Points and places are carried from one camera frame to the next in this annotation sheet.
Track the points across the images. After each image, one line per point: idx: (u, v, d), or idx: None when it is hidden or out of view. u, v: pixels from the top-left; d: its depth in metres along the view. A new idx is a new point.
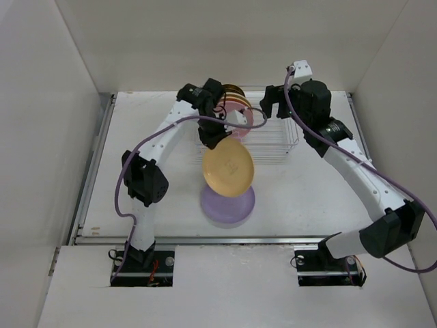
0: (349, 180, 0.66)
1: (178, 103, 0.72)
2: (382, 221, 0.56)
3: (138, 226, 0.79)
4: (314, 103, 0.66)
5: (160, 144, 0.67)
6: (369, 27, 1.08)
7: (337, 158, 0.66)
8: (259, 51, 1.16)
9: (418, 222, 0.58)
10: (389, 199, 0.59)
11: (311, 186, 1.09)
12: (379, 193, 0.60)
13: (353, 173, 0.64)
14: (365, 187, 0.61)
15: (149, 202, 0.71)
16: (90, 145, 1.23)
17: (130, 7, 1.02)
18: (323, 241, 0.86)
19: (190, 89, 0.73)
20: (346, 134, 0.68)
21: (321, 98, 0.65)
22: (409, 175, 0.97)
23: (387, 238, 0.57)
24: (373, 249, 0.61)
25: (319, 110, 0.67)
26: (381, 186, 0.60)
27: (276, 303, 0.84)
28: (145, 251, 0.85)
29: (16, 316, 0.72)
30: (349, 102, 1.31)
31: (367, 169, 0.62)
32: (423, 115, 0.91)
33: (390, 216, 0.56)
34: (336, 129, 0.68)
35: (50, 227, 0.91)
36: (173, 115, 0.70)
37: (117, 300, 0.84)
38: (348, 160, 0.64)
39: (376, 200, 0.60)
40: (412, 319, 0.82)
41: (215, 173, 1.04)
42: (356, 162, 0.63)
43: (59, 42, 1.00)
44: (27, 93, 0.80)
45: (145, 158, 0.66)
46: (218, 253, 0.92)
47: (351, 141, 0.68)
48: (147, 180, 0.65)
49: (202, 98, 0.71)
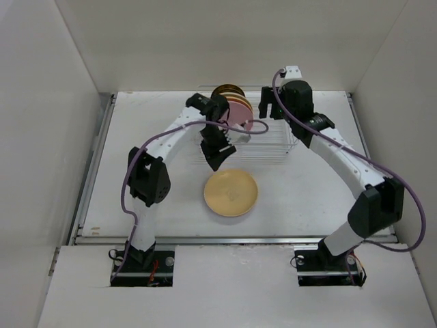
0: (334, 166, 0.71)
1: (188, 109, 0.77)
2: (364, 198, 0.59)
3: (138, 225, 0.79)
4: (296, 98, 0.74)
5: (168, 143, 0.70)
6: (369, 27, 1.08)
7: (321, 146, 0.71)
8: (260, 51, 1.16)
9: (399, 197, 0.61)
10: (369, 177, 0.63)
11: (311, 186, 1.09)
12: (359, 171, 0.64)
13: (335, 157, 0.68)
14: (347, 169, 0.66)
15: (151, 203, 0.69)
16: (90, 145, 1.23)
17: (130, 7, 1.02)
18: (323, 241, 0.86)
19: (199, 98, 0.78)
20: (328, 125, 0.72)
21: (302, 93, 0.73)
22: (409, 175, 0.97)
23: (370, 213, 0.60)
24: (362, 231, 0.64)
25: (302, 104, 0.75)
26: (362, 167, 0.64)
27: (276, 303, 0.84)
28: (145, 251, 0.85)
29: (16, 316, 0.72)
30: (349, 102, 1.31)
31: (347, 153, 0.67)
32: (423, 115, 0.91)
33: (371, 191, 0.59)
34: (319, 121, 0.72)
35: (50, 227, 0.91)
36: (182, 119, 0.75)
37: (117, 300, 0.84)
38: (330, 145, 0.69)
39: (357, 178, 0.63)
40: (412, 319, 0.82)
41: (216, 198, 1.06)
42: (336, 147, 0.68)
43: (59, 42, 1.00)
44: (27, 92, 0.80)
45: (152, 156, 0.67)
46: (218, 253, 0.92)
47: (334, 130, 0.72)
48: (152, 177, 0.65)
49: (211, 106, 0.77)
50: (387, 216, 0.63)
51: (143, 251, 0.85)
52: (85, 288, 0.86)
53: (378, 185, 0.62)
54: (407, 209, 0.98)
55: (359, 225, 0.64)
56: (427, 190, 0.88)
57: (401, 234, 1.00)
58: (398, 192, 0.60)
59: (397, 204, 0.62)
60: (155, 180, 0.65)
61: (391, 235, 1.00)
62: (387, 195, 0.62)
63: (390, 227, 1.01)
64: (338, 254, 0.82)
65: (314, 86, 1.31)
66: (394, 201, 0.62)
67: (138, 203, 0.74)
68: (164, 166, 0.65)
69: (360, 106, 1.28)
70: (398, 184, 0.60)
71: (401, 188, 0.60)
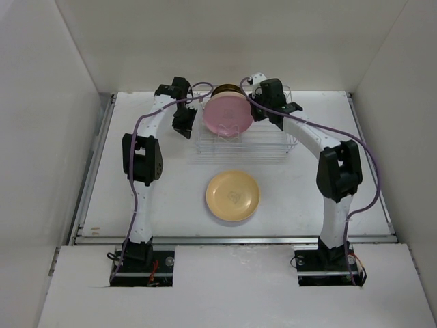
0: (302, 141, 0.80)
1: (159, 96, 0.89)
2: (323, 158, 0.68)
3: (138, 211, 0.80)
4: (269, 91, 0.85)
5: (153, 125, 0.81)
6: (369, 26, 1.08)
7: (291, 126, 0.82)
8: (260, 51, 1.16)
9: (355, 158, 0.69)
10: (328, 142, 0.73)
11: (310, 186, 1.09)
12: (319, 138, 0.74)
13: (301, 131, 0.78)
14: (311, 139, 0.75)
15: (150, 182, 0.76)
16: (90, 144, 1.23)
17: (130, 7, 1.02)
18: (321, 240, 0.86)
19: (165, 87, 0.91)
20: (297, 107, 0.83)
21: (274, 86, 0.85)
22: (410, 174, 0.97)
23: (331, 172, 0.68)
24: (330, 193, 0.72)
25: (274, 95, 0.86)
26: (321, 134, 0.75)
27: (276, 303, 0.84)
28: (147, 243, 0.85)
29: (16, 316, 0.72)
30: (349, 102, 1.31)
31: (310, 126, 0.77)
32: (423, 115, 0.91)
33: (328, 152, 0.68)
34: (290, 105, 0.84)
35: (50, 227, 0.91)
36: (158, 103, 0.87)
37: (117, 300, 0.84)
38: (298, 122, 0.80)
39: (318, 144, 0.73)
40: (412, 319, 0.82)
41: (220, 202, 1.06)
42: (302, 121, 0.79)
43: (60, 42, 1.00)
44: (27, 92, 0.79)
45: (143, 137, 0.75)
46: (218, 253, 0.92)
47: (302, 111, 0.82)
48: (148, 156, 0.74)
49: (177, 91, 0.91)
50: (349, 177, 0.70)
51: (146, 244, 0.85)
52: (85, 288, 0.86)
53: (336, 149, 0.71)
54: (407, 210, 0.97)
55: (326, 187, 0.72)
56: (427, 189, 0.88)
57: (401, 234, 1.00)
58: (352, 152, 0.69)
59: (354, 166, 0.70)
60: (153, 157, 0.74)
61: (392, 235, 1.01)
62: (346, 159, 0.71)
63: (390, 227, 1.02)
64: (333, 248, 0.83)
65: (314, 86, 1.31)
66: (351, 162, 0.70)
67: (138, 187, 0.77)
68: (158, 143, 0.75)
69: (360, 106, 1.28)
70: (352, 146, 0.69)
71: (355, 149, 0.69)
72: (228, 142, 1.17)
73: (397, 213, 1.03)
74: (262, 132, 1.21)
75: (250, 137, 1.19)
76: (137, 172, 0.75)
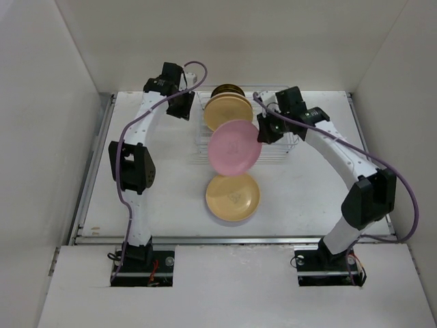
0: (328, 156, 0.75)
1: (147, 94, 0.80)
2: (357, 189, 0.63)
3: (134, 217, 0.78)
4: (285, 97, 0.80)
5: (142, 129, 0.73)
6: (369, 27, 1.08)
7: (317, 139, 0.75)
8: (260, 50, 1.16)
9: (391, 189, 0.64)
10: (362, 168, 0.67)
11: (311, 186, 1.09)
12: (352, 162, 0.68)
13: (330, 149, 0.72)
14: (341, 160, 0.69)
15: (142, 190, 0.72)
16: (90, 144, 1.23)
17: (130, 7, 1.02)
18: (322, 241, 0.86)
19: (153, 82, 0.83)
20: (323, 117, 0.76)
21: (291, 92, 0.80)
22: (409, 174, 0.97)
23: (363, 204, 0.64)
24: (356, 221, 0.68)
25: (291, 101, 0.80)
26: (355, 158, 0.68)
27: (276, 303, 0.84)
28: (146, 245, 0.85)
29: (16, 316, 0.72)
30: (349, 102, 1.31)
31: (341, 145, 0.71)
32: (423, 115, 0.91)
33: (363, 183, 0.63)
34: (315, 114, 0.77)
35: (50, 227, 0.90)
36: (146, 103, 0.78)
37: (117, 299, 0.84)
38: (325, 138, 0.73)
39: (350, 169, 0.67)
40: (412, 320, 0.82)
41: (219, 201, 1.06)
42: (331, 139, 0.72)
43: (59, 41, 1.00)
44: (27, 92, 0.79)
45: (131, 144, 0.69)
46: (218, 253, 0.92)
47: (328, 123, 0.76)
48: (137, 164, 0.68)
49: (168, 86, 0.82)
50: (381, 208, 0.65)
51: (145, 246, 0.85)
52: (85, 288, 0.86)
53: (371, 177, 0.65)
54: (407, 210, 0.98)
55: (353, 216, 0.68)
56: (427, 189, 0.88)
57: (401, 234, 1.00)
58: (390, 182, 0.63)
59: (389, 196, 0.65)
60: (141, 165, 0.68)
61: (392, 235, 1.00)
62: (379, 187, 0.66)
63: (390, 227, 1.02)
64: (336, 253, 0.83)
65: (314, 86, 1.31)
66: (386, 193, 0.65)
67: (130, 195, 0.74)
68: (147, 151, 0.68)
69: (360, 106, 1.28)
70: (390, 175, 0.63)
71: (392, 179, 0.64)
72: None
73: (397, 213, 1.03)
74: None
75: None
76: (127, 180, 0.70)
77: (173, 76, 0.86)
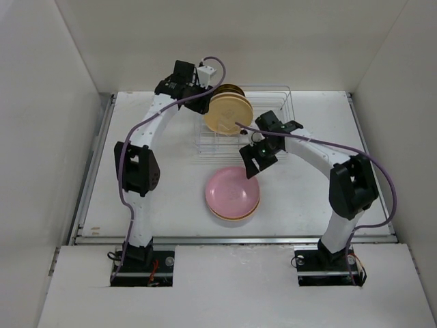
0: (309, 160, 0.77)
1: (158, 97, 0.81)
2: (334, 175, 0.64)
3: (135, 219, 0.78)
4: (264, 121, 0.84)
5: (149, 131, 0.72)
6: (369, 26, 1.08)
7: (294, 144, 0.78)
8: (260, 50, 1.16)
9: (368, 173, 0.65)
10: (337, 158, 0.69)
11: (311, 186, 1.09)
12: (327, 155, 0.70)
13: (306, 149, 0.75)
14: (317, 156, 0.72)
15: (145, 193, 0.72)
16: (90, 145, 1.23)
17: (130, 7, 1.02)
18: (321, 242, 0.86)
19: (165, 84, 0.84)
20: (297, 125, 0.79)
21: (267, 116, 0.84)
22: (409, 174, 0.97)
23: (345, 190, 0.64)
24: (345, 212, 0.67)
25: (269, 123, 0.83)
26: (329, 151, 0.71)
27: (276, 302, 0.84)
28: (146, 246, 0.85)
29: (16, 316, 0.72)
30: (349, 102, 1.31)
31: (314, 142, 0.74)
32: (423, 115, 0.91)
33: (339, 169, 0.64)
34: (290, 125, 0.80)
35: (50, 227, 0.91)
36: (156, 106, 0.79)
37: (117, 299, 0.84)
38: (300, 141, 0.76)
39: (326, 161, 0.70)
40: (413, 320, 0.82)
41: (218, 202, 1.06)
42: (305, 140, 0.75)
43: (60, 42, 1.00)
44: (27, 92, 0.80)
45: (136, 146, 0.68)
46: (218, 253, 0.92)
47: (303, 130, 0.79)
48: (142, 166, 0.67)
49: (179, 89, 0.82)
50: (365, 193, 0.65)
51: (145, 247, 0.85)
52: (85, 288, 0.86)
53: (346, 163, 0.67)
54: (406, 210, 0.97)
55: (341, 206, 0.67)
56: (427, 189, 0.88)
57: (401, 234, 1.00)
58: (364, 165, 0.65)
59: (369, 180, 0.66)
60: (145, 167, 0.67)
61: (392, 234, 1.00)
62: (358, 173, 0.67)
63: (390, 227, 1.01)
64: (336, 252, 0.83)
65: (314, 86, 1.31)
66: (365, 178, 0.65)
67: (132, 197, 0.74)
68: (151, 153, 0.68)
69: (360, 106, 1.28)
70: (363, 160, 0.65)
71: (367, 162, 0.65)
72: (228, 142, 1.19)
73: (397, 213, 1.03)
74: None
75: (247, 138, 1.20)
76: (130, 182, 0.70)
77: (186, 77, 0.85)
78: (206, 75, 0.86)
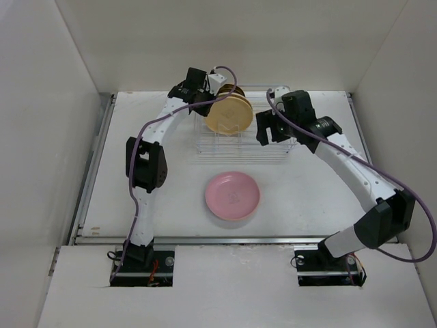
0: (341, 173, 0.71)
1: (171, 99, 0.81)
2: (375, 212, 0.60)
3: (139, 216, 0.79)
4: (294, 105, 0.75)
5: (161, 130, 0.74)
6: (369, 27, 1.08)
7: (328, 153, 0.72)
8: (260, 50, 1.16)
9: (409, 212, 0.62)
10: (379, 190, 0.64)
11: (311, 186, 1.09)
12: (369, 183, 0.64)
13: (344, 166, 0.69)
14: (357, 180, 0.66)
15: (151, 189, 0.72)
16: (90, 145, 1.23)
17: (130, 7, 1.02)
18: (323, 241, 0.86)
19: (178, 89, 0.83)
20: (336, 130, 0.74)
21: (300, 99, 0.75)
22: (409, 174, 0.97)
23: (380, 227, 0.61)
24: (368, 241, 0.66)
25: (301, 110, 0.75)
26: (372, 178, 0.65)
27: (276, 302, 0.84)
28: (147, 245, 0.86)
29: (16, 315, 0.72)
30: (349, 102, 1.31)
31: (356, 162, 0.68)
32: (423, 115, 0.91)
33: (382, 207, 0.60)
34: (326, 126, 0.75)
35: (50, 227, 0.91)
36: (168, 107, 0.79)
37: (117, 299, 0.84)
38: (339, 154, 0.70)
39: (367, 190, 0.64)
40: (413, 320, 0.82)
41: (218, 202, 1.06)
42: (346, 155, 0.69)
43: (60, 41, 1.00)
44: (28, 92, 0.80)
45: (148, 142, 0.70)
46: (218, 253, 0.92)
47: (341, 136, 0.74)
48: (151, 162, 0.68)
49: (191, 94, 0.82)
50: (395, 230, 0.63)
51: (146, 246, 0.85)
52: (85, 288, 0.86)
53: (388, 199, 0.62)
54: None
55: (367, 236, 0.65)
56: (427, 190, 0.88)
57: (401, 234, 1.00)
58: (408, 206, 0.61)
59: (406, 218, 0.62)
60: (156, 164, 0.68)
61: (392, 234, 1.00)
62: (397, 208, 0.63)
63: None
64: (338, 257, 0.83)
65: (314, 86, 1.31)
66: (403, 214, 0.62)
67: (139, 193, 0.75)
68: (162, 150, 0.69)
69: (360, 106, 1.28)
70: (408, 197, 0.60)
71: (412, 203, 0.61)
72: (228, 142, 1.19)
73: None
74: None
75: (245, 138, 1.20)
76: (138, 178, 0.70)
77: (198, 83, 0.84)
78: (217, 83, 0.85)
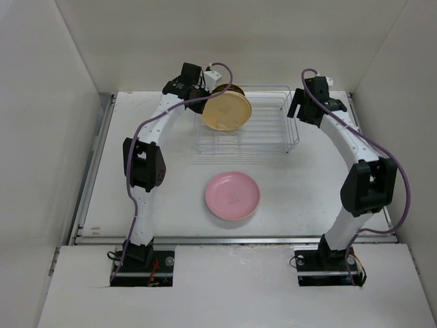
0: (338, 145, 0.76)
1: (166, 96, 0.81)
2: (355, 171, 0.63)
3: (138, 215, 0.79)
4: (312, 85, 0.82)
5: (157, 130, 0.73)
6: (369, 27, 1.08)
7: (330, 124, 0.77)
8: (260, 51, 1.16)
9: (390, 179, 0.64)
10: (364, 154, 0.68)
11: (311, 186, 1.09)
12: (356, 148, 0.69)
13: (339, 135, 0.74)
14: (347, 145, 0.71)
15: (151, 188, 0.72)
16: (90, 145, 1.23)
17: (130, 7, 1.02)
18: (323, 239, 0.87)
19: (173, 85, 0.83)
20: (341, 107, 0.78)
21: (318, 80, 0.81)
22: (409, 174, 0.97)
23: (359, 188, 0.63)
24: (351, 208, 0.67)
25: (317, 89, 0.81)
26: (360, 145, 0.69)
27: (276, 302, 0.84)
28: (147, 245, 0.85)
29: (16, 316, 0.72)
30: (349, 102, 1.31)
31: (350, 132, 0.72)
32: (423, 115, 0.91)
33: (361, 166, 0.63)
34: (334, 104, 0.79)
35: (50, 227, 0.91)
36: (163, 104, 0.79)
37: (117, 299, 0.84)
38: (337, 124, 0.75)
39: (353, 154, 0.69)
40: (413, 320, 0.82)
41: (218, 202, 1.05)
42: (342, 126, 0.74)
43: (59, 41, 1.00)
44: (27, 93, 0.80)
45: (145, 143, 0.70)
46: (218, 253, 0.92)
47: (345, 113, 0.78)
48: (149, 162, 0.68)
49: (186, 90, 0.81)
50: (377, 197, 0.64)
51: (146, 247, 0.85)
52: (85, 288, 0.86)
53: (371, 162, 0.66)
54: (406, 210, 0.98)
55: (349, 201, 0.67)
56: (427, 190, 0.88)
57: (401, 234, 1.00)
58: (389, 171, 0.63)
59: (387, 186, 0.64)
60: (153, 164, 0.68)
61: (392, 235, 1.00)
62: (379, 175, 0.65)
63: (390, 227, 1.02)
64: (335, 249, 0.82)
65: None
66: (385, 182, 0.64)
67: (138, 192, 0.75)
68: (159, 150, 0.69)
69: (360, 106, 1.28)
70: (390, 165, 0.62)
71: (394, 170, 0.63)
72: (228, 141, 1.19)
73: (397, 213, 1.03)
74: (263, 132, 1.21)
75: (245, 137, 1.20)
76: (136, 177, 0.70)
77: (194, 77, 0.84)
78: (212, 80, 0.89)
